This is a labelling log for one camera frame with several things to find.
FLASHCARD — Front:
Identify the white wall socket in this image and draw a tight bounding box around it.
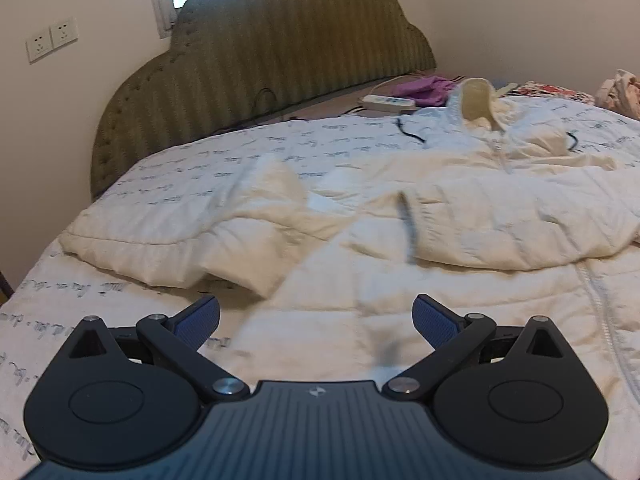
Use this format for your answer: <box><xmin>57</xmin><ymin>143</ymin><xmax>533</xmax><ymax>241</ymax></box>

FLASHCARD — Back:
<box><xmin>50</xmin><ymin>17</ymin><xmax>80</xmax><ymax>46</ymax></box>
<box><xmin>26</xmin><ymin>27</ymin><xmax>55</xmax><ymax>64</ymax></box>

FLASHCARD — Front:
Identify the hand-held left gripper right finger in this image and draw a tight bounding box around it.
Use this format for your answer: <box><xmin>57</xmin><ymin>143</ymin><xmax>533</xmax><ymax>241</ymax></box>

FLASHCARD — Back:
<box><xmin>385</xmin><ymin>296</ymin><xmax>566</xmax><ymax>403</ymax></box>

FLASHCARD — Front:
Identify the red floral cloth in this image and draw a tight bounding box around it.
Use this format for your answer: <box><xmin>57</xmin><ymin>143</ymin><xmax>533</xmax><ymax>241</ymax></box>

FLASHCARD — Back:
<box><xmin>512</xmin><ymin>81</ymin><xmax>598</xmax><ymax>106</ymax></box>

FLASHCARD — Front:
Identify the pink beige cloth pile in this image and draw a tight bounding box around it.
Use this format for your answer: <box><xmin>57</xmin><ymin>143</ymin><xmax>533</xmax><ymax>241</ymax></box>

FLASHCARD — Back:
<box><xmin>595</xmin><ymin>69</ymin><xmax>640</xmax><ymax>121</ymax></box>

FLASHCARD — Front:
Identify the white puffer jacket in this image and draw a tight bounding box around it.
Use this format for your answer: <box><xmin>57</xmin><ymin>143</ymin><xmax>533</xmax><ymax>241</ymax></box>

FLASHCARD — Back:
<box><xmin>60</xmin><ymin>77</ymin><xmax>640</xmax><ymax>411</ymax></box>

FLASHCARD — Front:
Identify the purple cloth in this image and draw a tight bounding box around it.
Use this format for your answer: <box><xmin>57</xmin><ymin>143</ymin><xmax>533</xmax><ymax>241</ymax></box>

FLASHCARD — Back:
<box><xmin>387</xmin><ymin>76</ymin><xmax>457</xmax><ymax>108</ymax></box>

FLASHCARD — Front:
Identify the olive green padded headboard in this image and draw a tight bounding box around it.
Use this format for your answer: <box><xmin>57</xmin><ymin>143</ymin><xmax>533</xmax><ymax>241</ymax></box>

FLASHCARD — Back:
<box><xmin>90</xmin><ymin>0</ymin><xmax>437</xmax><ymax>201</ymax></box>

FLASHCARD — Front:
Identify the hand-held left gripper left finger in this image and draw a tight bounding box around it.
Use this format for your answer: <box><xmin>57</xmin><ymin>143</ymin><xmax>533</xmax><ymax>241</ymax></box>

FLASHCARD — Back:
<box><xmin>67</xmin><ymin>296</ymin><xmax>250</xmax><ymax>403</ymax></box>

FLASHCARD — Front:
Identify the white power strip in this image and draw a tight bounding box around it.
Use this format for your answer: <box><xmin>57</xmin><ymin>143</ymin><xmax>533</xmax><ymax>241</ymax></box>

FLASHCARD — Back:
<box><xmin>361</xmin><ymin>94</ymin><xmax>417</xmax><ymax>112</ymax></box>

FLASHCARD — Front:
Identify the white script-print quilt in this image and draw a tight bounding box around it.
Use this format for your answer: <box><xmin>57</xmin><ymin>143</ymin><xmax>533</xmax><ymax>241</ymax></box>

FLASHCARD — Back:
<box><xmin>0</xmin><ymin>95</ymin><xmax>640</xmax><ymax>463</ymax></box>

